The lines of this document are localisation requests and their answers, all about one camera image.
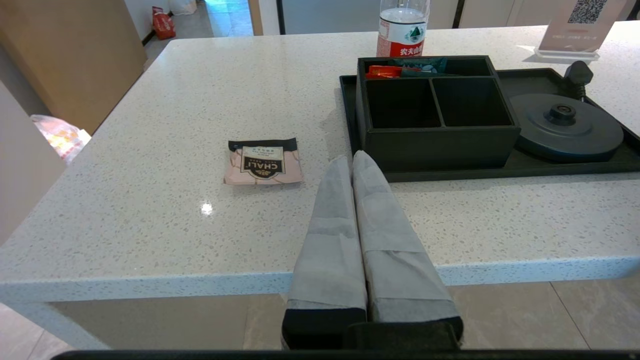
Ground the grey kitchen base cabinet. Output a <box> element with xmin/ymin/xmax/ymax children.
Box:
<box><xmin>430</xmin><ymin>0</ymin><xmax>563</xmax><ymax>29</ymax></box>

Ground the round black kettle base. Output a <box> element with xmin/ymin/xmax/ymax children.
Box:
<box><xmin>509</xmin><ymin>93</ymin><xmax>625</xmax><ymax>162</ymax></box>

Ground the black rectangular serving tray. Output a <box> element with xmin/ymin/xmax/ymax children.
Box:
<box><xmin>339</xmin><ymin>67</ymin><xmax>640</xmax><ymax>183</ymax></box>

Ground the black compartment organizer box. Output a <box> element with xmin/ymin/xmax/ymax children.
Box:
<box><xmin>356</xmin><ymin>55</ymin><xmax>522</xmax><ymax>173</ymax></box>

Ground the pink black tea bag packet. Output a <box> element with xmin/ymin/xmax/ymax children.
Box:
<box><xmin>223</xmin><ymin>138</ymin><xmax>304</xmax><ymax>186</ymax></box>

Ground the plastic water bottle red label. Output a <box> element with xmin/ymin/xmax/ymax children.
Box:
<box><xmin>376</xmin><ymin>0</ymin><xmax>431</xmax><ymax>58</ymax></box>

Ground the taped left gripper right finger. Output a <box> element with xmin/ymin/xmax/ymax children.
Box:
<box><xmin>351</xmin><ymin>150</ymin><xmax>463</xmax><ymax>333</ymax></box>

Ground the red bag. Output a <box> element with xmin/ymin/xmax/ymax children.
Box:
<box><xmin>151</xmin><ymin>6</ymin><xmax>177</xmax><ymax>41</ymax></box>

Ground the acrylic QR code sign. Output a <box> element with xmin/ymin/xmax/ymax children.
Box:
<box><xmin>534</xmin><ymin>0</ymin><xmax>628</xmax><ymax>63</ymax></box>

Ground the green sachet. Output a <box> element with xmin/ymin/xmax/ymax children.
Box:
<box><xmin>390</xmin><ymin>57</ymin><xmax>449</xmax><ymax>77</ymax></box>

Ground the red sachet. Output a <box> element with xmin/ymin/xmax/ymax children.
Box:
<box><xmin>365</xmin><ymin>65</ymin><xmax>403</xmax><ymax>80</ymax></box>

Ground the beige side cabinet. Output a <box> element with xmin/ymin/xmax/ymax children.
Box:
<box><xmin>0</xmin><ymin>82</ymin><xmax>68</xmax><ymax>246</ymax></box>

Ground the black power plug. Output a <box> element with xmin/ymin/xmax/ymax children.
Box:
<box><xmin>562</xmin><ymin>60</ymin><xmax>595</xmax><ymax>101</ymax></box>

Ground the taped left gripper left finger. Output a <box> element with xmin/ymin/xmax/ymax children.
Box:
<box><xmin>281</xmin><ymin>155</ymin><xmax>368</xmax><ymax>349</ymax></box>

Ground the white yellow plastic bag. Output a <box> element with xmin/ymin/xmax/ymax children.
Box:
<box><xmin>30</xmin><ymin>115</ymin><xmax>92</xmax><ymax>165</ymax></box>

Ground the brown wooden door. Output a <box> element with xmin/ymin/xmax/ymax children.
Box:
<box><xmin>0</xmin><ymin>0</ymin><xmax>148</xmax><ymax>136</ymax></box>

